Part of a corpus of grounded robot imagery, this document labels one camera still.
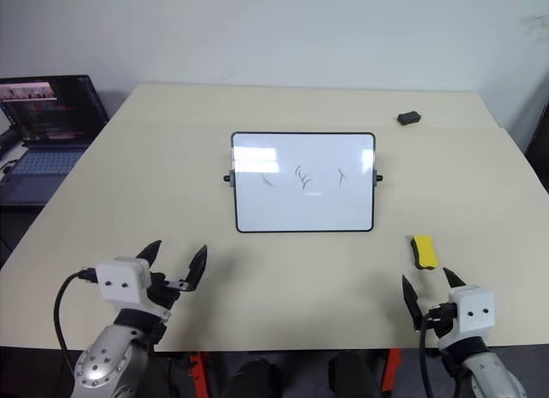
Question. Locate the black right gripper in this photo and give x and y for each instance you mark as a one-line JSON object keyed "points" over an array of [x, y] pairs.
{"points": [[439, 325]]}

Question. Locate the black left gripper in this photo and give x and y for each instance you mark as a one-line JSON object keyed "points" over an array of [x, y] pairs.
{"points": [[159, 296]]}

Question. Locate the yellow and black eraser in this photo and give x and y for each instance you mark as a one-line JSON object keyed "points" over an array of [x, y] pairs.
{"points": [[424, 252]]}

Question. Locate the dark rounded shape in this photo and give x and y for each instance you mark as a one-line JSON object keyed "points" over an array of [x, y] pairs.
{"points": [[349, 374], [251, 381]]}

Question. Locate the small black-framed whiteboard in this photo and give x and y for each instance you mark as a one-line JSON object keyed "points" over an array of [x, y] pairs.
{"points": [[302, 188]]}

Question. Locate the small black block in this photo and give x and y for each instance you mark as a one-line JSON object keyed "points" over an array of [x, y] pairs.
{"points": [[408, 117]]}

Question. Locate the open dark laptop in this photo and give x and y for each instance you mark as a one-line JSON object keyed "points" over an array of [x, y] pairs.
{"points": [[47, 132]]}

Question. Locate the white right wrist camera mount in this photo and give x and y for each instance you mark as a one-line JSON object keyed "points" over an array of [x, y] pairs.
{"points": [[474, 312]]}

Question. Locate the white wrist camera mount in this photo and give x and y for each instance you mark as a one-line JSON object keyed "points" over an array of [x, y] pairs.
{"points": [[122, 282], [474, 312]]}

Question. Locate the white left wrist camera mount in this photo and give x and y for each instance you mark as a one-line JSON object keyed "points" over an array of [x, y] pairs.
{"points": [[122, 282]]}

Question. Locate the red table frame leg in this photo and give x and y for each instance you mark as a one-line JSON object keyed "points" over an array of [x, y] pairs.
{"points": [[390, 370], [198, 370]]}

